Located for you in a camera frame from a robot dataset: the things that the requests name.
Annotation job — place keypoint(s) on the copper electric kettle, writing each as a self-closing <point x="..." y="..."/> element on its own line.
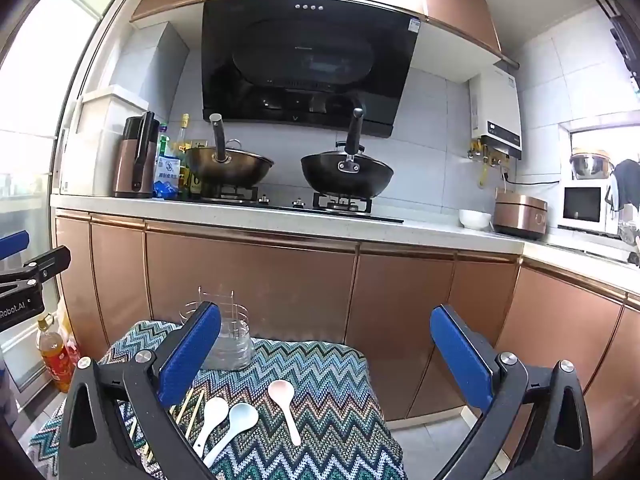
<point x="133" y="177"/>

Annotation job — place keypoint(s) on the white ceramic bowl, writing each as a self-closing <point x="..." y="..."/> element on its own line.
<point x="474" y="220"/>

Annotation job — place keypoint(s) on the black wok with lid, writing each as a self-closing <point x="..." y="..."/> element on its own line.
<point x="347" y="171"/>

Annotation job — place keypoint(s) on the white gas water heater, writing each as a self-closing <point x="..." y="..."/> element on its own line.
<point x="495" y="112"/>

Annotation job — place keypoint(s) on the steel mixing bowl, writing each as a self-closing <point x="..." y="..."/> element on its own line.
<point x="591" y="165"/>

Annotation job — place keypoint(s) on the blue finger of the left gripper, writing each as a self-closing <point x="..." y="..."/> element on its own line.
<point x="13" y="244"/>
<point x="40" y="269"/>

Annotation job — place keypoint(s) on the orange cooking oil bottle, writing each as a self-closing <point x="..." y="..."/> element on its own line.
<point x="52" y="349"/>

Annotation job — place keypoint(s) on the copper rice cooker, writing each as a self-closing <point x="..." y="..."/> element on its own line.
<point x="520" y="215"/>

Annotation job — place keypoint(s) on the green bottle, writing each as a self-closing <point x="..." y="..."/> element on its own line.
<point x="162" y="139"/>

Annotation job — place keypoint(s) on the white ceramic spoon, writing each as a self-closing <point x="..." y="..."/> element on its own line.
<point x="215" y="412"/>

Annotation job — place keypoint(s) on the black gas stove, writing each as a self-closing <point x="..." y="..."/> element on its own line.
<point x="327" y="204"/>

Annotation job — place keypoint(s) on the copper lower kitchen cabinets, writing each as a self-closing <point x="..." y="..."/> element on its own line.
<point x="370" y="285"/>

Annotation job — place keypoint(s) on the white storage box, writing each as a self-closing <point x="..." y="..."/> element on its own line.
<point x="91" y="145"/>

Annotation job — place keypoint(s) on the white blue salt bag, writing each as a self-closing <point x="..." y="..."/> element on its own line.
<point x="166" y="177"/>

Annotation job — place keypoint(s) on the light blue ceramic spoon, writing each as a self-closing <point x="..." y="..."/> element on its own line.
<point x="242" y="417"/>

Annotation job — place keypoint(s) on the white microwave oven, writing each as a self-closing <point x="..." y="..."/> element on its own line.
<point x="586" y="207"/>

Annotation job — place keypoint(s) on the black range hood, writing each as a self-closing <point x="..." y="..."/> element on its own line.
<point x="306" y="62"/>

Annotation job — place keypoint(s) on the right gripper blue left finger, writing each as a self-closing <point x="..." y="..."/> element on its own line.
<point x="94" y="443"/>

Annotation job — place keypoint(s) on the zigzag patterned table cloth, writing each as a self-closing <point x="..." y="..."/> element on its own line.
<point x="337" y="414"/>

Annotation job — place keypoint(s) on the wire utensil holder basket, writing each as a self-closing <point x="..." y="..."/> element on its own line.
<point x="233" y="348"/>

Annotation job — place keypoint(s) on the bamboo chopstick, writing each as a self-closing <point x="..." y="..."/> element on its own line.
<point x="194" y="415"/>
<point x="182" y="408"/>

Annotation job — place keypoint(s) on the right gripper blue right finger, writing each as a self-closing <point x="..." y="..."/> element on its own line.
<point x="556" y="442"/>

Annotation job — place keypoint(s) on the bronze wok with handle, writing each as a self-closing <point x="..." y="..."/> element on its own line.
<point x="225" y="166"/>

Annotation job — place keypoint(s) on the yellow cap oil bottle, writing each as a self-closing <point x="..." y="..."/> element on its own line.
<point x="182" y="145"/>

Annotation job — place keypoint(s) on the dark soy sauce bottle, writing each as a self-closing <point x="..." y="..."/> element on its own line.
<point x="190" y="185"/>

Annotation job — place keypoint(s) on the pink ceramic spoon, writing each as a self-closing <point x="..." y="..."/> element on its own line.
<point x="282" y="394"/>

